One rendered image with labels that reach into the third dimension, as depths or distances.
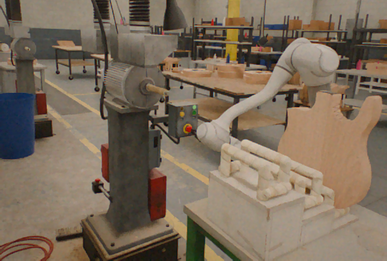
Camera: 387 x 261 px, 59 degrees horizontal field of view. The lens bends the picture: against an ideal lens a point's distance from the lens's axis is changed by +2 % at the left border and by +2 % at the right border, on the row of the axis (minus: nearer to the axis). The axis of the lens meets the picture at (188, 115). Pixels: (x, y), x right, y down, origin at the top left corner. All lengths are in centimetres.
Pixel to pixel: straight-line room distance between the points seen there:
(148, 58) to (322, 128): 78
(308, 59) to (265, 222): 84
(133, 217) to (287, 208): 144
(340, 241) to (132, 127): 130
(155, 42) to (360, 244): 109
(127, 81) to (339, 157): 110
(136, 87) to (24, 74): 346
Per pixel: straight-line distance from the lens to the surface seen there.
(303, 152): 131
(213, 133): 156
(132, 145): 208
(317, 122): 125
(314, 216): 113
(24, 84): 518
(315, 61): 155
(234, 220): 108
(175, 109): 198
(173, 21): 169
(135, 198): 224
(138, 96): 185
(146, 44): 152
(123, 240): 224
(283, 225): 103
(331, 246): 118
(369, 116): 115
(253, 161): 97
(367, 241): 126
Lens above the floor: 155
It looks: 14 degrees down
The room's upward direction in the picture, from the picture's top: 2 degrees clockwise
